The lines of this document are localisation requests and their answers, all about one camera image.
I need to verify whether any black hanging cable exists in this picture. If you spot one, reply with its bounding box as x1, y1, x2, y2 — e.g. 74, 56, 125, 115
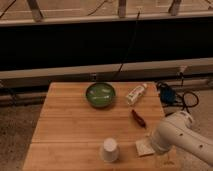
111, 10, 142, 82

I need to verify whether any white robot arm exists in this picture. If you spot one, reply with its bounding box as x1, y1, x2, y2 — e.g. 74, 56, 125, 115
150, 111, 213, 167

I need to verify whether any blue power adapter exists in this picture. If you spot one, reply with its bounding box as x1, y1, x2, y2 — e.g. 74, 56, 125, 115
160, 88, 175, 104

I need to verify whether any clear plastic bottle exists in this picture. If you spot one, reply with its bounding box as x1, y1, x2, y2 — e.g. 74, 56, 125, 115
126, 83, 148, 105

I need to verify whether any white sponge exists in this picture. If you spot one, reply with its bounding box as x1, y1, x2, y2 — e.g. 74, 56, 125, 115
135, 138, 155, 157

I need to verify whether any white paper cup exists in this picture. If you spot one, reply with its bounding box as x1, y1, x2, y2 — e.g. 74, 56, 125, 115
100, 138, 119, 163

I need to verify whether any white horizontal rail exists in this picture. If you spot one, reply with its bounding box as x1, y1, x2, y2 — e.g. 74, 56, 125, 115
0, 57, 213, 79

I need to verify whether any black floor cable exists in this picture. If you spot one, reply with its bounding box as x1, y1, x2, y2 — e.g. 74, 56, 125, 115
155, 80, 200, 116

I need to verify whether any green ceramic bowl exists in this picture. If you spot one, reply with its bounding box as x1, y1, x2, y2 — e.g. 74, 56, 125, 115
85, 82, 116, 108

